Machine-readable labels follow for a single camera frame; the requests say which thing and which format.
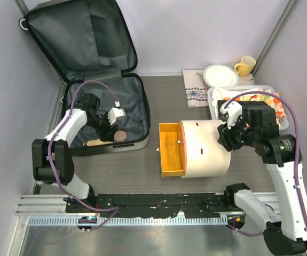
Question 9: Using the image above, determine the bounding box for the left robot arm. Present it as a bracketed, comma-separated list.
[32, 93, 125, 213]

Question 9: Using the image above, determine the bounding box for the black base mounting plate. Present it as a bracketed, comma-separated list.
[65, 192, 257, 219]

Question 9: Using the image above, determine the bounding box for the beige cylindrical bottle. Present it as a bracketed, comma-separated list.
[83, 139, 113, 147]

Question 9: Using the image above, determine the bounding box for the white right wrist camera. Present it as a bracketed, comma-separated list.
[221, 101, 242, 130]

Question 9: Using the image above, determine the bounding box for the brown round compact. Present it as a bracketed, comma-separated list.
[114, 131, 127, 142]

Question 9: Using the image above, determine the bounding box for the patterned cloth napkin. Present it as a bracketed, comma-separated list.
[183, 70, 254, 108]

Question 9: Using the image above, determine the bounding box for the yellow mug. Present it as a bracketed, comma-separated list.
[234, 55, 256, 77]

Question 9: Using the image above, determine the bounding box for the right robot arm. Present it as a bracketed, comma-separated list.
[217, 101, 307, 255]

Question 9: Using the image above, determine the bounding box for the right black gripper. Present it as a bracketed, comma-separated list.
[217, 113, 258, 151]

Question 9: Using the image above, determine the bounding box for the white slotted cable duct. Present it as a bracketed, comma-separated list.
[28, 213, 228, 227]

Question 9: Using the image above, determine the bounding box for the orange floral cloth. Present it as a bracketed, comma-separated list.
[236, 94, 286, 125]

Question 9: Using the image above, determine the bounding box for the aluminium rail frame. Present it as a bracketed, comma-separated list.
[16, 188, 269, 219]

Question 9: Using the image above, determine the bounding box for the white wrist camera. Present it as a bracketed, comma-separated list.
[221, 101, 242, 130]
[107, 107, 126, 125]

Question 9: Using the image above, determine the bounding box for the white plastic mesh basket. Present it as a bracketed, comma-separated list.
[208, 85, 289, 131]

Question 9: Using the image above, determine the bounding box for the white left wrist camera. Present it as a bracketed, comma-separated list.
[107, 107, 126, 125]

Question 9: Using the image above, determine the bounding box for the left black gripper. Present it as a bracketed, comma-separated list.
[86, 111, 119, 142]

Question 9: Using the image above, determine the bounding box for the black white space suitcase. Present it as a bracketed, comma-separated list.
[19, 1, 151, 156]

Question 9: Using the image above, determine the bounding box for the white cylindrical bin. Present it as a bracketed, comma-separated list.
[158, 120, 231, 179]

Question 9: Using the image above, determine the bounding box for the white round plate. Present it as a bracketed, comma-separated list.
[202, 65, 240, 87]

